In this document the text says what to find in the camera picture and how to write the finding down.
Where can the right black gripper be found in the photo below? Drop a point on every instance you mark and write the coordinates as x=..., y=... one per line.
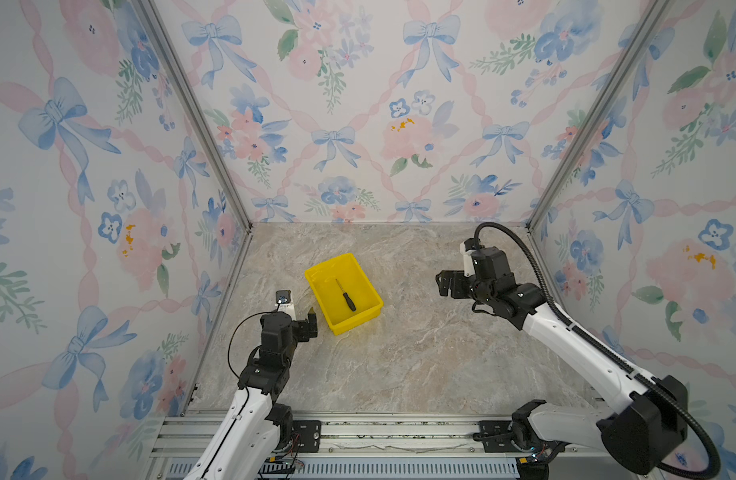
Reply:
x=455, y=277

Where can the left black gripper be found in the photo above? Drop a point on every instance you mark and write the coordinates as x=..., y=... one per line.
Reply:
x=303, y=332

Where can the black handle screwdriver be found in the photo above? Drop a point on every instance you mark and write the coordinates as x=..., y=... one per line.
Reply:
x=349, y=302

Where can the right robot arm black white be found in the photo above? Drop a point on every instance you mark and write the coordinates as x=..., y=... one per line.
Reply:
x=638, y=425

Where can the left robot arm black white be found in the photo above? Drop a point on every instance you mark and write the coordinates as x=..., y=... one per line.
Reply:
x=256, y=424

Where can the yellow plastic bin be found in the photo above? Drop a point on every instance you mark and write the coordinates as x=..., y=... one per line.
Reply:
x=347, y=269

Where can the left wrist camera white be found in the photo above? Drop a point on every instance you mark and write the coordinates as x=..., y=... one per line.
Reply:
x=284, y=303

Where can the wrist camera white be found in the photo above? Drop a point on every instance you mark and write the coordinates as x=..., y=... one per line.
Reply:
x=284, y=303
x=467, y=248

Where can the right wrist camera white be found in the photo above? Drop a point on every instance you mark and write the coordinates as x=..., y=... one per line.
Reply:
x=467, y=248

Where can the aluminium rail frame base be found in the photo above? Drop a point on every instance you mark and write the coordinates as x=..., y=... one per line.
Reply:
x=353, y=446

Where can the right aluminium corner post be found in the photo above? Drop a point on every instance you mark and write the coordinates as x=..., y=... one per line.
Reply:
x=644, y=32

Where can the aluminium corner post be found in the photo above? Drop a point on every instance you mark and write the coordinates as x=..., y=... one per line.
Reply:
x=155, y=28
x=644, y=32

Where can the left aluminium corner post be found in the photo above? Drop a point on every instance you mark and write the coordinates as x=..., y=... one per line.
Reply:
x=155, y=28

